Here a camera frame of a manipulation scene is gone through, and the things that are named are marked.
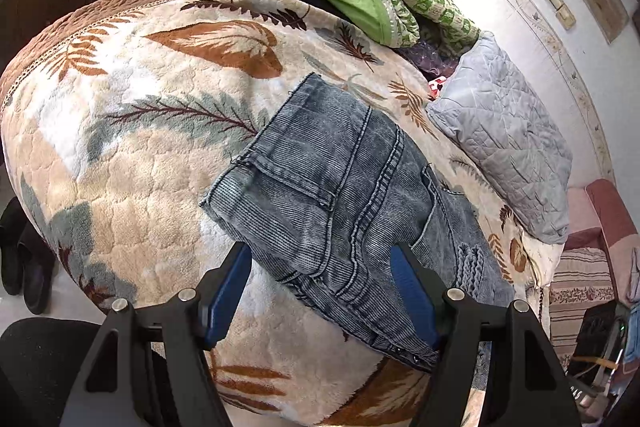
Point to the purple cloth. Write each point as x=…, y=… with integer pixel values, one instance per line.
x=431, y=58

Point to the grey quilted pillow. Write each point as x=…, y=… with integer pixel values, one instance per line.
x=505, y=142

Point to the dark device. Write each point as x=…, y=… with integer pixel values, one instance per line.
x=600, y=332

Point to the pink sofa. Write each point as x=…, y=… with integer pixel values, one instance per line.
x=605, y=213

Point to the red white packet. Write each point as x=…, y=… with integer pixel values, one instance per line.
x=437, y=88

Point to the framed wall panel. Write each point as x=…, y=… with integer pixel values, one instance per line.
x=600, y=1

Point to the grey denim pants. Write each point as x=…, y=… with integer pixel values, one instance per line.
x=330, y=187

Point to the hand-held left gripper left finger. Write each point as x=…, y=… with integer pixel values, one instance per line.
x=227, y=293

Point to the leaf print fleece blanket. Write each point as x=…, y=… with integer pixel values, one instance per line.
x=150, y=157

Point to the black boot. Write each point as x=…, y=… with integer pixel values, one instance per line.
x=12, y=252
x=37, y=277

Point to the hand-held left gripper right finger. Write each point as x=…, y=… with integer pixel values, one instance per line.
x=413, y=298

